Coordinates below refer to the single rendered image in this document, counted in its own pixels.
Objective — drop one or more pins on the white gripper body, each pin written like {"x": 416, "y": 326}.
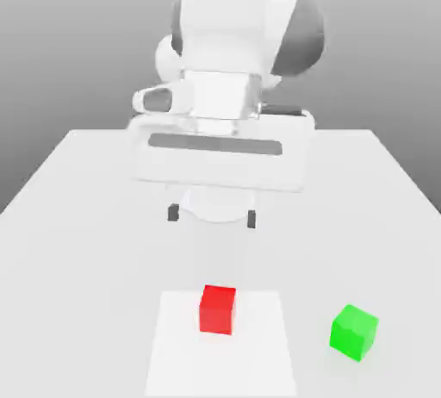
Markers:
{"x": 217, "y": 167}

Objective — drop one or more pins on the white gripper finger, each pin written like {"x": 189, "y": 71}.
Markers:
{"x": 173, "y": 212}
{"x": 251, "y": 218}

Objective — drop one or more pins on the small red cube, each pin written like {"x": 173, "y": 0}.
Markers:
{"x": 217, "y": 313}

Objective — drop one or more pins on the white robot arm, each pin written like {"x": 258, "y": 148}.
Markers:
{"x": 224, "y": 26}

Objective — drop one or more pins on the small green cube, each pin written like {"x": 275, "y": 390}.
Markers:
{"x": 353, "y": 332}

